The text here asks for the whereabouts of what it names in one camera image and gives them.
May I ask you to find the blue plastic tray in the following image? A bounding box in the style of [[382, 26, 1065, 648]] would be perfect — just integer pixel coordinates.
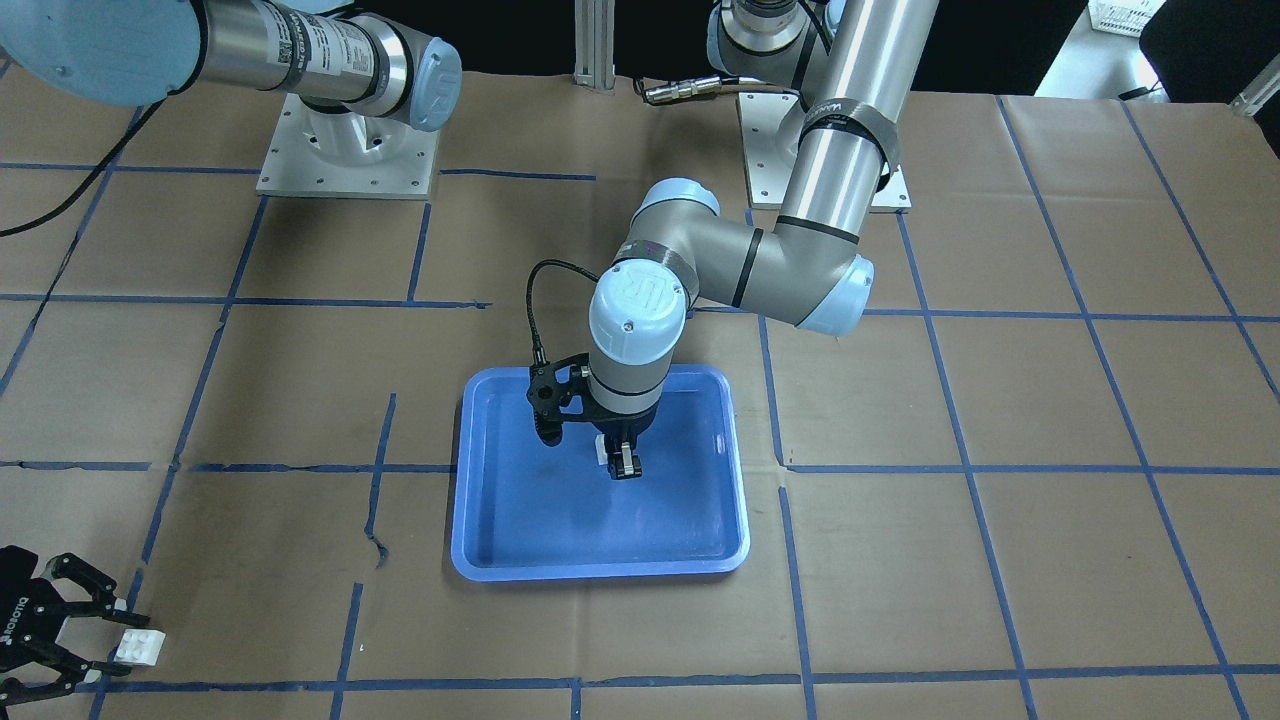
[[451, 364, 751, 582]]

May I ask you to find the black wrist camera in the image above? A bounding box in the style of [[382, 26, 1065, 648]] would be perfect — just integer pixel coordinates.
[[526, 348, 590, 447]]

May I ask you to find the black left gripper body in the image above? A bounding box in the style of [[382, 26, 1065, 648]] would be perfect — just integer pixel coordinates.
[[582, 395, 659, 451]]

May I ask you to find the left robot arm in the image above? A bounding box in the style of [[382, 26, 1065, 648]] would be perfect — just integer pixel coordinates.
[[571, 1, 938, 480]]

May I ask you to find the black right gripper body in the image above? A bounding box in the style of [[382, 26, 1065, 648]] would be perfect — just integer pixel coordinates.
[[1, 546, 61, 701]]

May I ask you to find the aluminium frame post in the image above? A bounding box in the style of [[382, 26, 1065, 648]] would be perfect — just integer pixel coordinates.
[[573, 0, 616, 94]]

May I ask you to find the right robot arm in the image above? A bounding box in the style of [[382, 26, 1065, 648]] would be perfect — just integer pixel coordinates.
[[3, 1, 460, 706]]

